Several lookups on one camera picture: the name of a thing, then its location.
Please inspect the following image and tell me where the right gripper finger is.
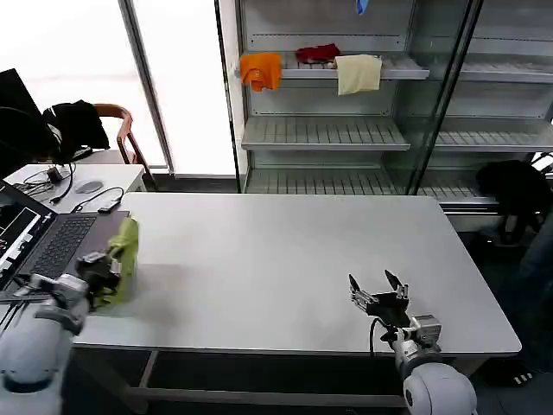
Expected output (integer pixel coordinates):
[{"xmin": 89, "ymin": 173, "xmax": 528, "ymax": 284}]
[
  {"xmin": 347, "ymin": 273, "xmax": 373, "ymax": 310},
  {"xmin": 384, "ymin": 269, "xmax": 410, "ymax": 300}
]

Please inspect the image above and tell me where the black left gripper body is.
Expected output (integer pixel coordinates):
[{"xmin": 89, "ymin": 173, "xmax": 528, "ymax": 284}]
[{"xmin": 79, "ymin": 258, "xmax": 122, "ymax": 298}]

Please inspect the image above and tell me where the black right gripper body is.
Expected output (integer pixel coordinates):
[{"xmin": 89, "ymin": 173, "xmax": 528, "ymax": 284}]
[{"xmin": 366, "ymin": 290, "xmax": 412, "ymax": 328}]

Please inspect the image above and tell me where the green t-shirt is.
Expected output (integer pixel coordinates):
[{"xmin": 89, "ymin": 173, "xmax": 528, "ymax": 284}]
[{"xmin": 92, "ymin": 215, "xmax": 141, "ymax": 310}]

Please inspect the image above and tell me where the grey open laptop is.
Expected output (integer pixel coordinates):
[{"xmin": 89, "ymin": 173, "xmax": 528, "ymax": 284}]
[{"xmin": 0, "ymin": 178, "xmax": 131, "ymax": 300}]

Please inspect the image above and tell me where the grey computer mouse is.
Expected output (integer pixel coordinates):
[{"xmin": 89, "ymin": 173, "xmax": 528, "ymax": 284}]
[{"xmin": 74, "ymin": 180, "xmax": 105, "ymax": 195}]

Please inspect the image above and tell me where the white side desk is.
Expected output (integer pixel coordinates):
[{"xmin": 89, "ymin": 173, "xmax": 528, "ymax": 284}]
[{"xmin": 1, "ymin": 163, "xmax": 147, "ymax": 215}]

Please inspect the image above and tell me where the black jacket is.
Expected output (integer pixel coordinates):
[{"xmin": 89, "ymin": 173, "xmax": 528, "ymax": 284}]
[{"xmin": 41, "ymin": 99, "xmax": 111, "ymax": 165}]

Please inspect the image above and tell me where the black chair back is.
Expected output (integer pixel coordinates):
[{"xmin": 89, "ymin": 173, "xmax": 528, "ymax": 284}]
[{"xmin": 0, "ymin": 105, "xmax": 61, "ymax": 181}]

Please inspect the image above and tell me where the brown wooden chair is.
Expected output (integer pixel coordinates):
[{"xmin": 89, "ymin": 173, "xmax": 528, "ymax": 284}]
[{"xmin": 92, "ymin": 103, "xmax": 159, "ymax": 192}]

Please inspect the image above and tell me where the black power strip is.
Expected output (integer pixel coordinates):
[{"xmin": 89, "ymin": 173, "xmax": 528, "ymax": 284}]
[{"xmin": 495, "ymin": 357, "xmax": 537, "ymax": 386}]

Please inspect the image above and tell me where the black backpack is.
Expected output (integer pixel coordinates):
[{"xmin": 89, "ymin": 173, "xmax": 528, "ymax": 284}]
[{"xmin": 474, "ymin": 159, "xmax": 549, "ymax": 248}]

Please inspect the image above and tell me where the grey metal shelf rack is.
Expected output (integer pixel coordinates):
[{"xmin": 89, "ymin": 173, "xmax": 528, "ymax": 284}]
[{"xmin": 213, "ymin": 0, "xmax": 553, "ymax": 216}]

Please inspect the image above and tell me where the black monitor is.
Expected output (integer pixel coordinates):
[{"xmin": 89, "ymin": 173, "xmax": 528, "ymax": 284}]
[{"xmin": 0, "ymin": 67, "xmax": 42, "ymax": 126}]

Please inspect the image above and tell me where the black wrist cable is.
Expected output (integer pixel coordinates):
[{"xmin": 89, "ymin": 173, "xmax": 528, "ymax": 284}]
[{"xmin": 368, "ymin": 316, "xmax": 392, "ymax": 358}]

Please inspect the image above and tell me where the black dongle with cable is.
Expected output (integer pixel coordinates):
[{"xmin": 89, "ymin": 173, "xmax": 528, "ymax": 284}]
[{"xmin": 72, "ymin": 185, "xmax": 125, "ymax": 215}]

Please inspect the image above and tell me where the black power cable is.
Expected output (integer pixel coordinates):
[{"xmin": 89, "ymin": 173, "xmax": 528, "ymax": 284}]
[{"xmin": 18, "ymin": 160, "xmax": 77, "ymax": 207}]

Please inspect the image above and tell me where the grey window frame post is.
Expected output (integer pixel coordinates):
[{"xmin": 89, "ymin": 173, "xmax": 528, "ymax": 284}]
[{"xmin": 118, "ymin": 0, "xmax": 177, "ymax": 177}]

